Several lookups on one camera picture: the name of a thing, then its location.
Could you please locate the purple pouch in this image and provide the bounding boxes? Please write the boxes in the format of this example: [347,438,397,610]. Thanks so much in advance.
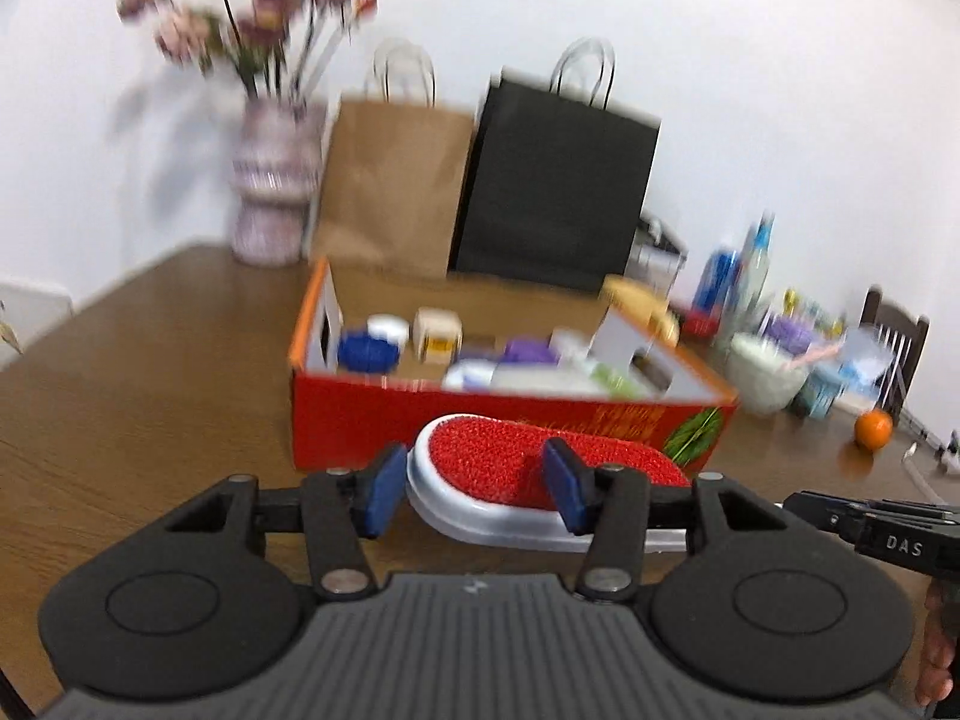
[765,317,815,350]

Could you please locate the white cable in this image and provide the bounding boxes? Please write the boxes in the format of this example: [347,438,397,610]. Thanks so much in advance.
[900,442,947,502]

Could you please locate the yellow mug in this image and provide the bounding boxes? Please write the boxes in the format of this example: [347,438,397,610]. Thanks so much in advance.
[600,275,680,346]

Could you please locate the mottled purple ceramic vase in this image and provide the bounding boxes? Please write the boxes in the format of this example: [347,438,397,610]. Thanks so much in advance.
[231,99,327,267]

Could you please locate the pink spoon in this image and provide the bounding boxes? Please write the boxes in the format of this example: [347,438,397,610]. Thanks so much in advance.
[780,341,845,372]

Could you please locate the brown paper bag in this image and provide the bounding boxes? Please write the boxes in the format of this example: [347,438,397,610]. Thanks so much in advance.
[311,41,477,278]

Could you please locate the person's right hand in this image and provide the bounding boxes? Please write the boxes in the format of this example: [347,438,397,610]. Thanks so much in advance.
[921,583,960,707]

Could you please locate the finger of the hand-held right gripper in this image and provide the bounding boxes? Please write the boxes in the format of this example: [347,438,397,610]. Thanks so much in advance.
[782,491,871,541]

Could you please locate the light blue yogurt cup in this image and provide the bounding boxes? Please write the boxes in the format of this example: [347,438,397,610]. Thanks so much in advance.
[799,364,848,419]

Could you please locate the clear container with black lid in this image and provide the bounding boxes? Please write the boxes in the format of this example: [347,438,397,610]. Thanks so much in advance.
[626,216,687,295]

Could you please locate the red cardboard box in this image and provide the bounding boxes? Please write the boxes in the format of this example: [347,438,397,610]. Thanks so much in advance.
[289,256,740,475]

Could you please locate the clear glass bottle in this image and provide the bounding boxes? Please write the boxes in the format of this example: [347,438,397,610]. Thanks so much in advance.
[739,214,777,323]

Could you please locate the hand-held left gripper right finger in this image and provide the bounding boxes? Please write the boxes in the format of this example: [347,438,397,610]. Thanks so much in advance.
[544,437,782,602]

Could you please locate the dried pink roses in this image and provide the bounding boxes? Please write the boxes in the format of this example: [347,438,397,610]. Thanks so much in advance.
[116,0,376,102]

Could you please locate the white textured bowl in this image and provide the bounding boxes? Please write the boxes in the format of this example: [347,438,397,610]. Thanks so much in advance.
[726,332,807,415]

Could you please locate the white and blue tissue pack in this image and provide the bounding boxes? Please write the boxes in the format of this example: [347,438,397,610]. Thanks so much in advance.
[840,326,893,400]

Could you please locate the purple fuzzy pom-pom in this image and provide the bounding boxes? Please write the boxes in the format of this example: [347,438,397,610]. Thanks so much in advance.
[504,337,560,365]

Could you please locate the dark wooden chair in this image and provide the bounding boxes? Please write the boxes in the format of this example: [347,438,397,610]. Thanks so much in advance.
[860,286,931,425]

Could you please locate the orange fruit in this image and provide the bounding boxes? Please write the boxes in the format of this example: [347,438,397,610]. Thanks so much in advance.
[855,410,895,451]

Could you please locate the blue drink can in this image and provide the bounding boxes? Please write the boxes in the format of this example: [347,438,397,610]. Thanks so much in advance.
[694,244,740,316]

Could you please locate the blue ridged cap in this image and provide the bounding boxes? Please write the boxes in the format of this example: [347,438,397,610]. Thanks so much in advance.
[337,330,398,374]

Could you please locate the black paper bag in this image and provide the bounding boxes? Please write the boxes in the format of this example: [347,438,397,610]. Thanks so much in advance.
[448,37,662,293]

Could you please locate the green clear spray bottle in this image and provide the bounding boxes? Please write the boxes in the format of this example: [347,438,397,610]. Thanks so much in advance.
[592,364,650,400]

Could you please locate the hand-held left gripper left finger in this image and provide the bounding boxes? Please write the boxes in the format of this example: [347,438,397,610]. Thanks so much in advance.
[161,442,410,601]

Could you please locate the translucent plastic box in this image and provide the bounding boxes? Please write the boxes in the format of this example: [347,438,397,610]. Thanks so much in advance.
[491,362,601,395]

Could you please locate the red and white lint brush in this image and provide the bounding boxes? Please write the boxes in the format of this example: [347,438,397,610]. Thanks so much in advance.
[405,414,695,552]

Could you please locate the white cube plug adapter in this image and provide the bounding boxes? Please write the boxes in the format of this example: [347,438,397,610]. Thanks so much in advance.
[412,307,462,361]

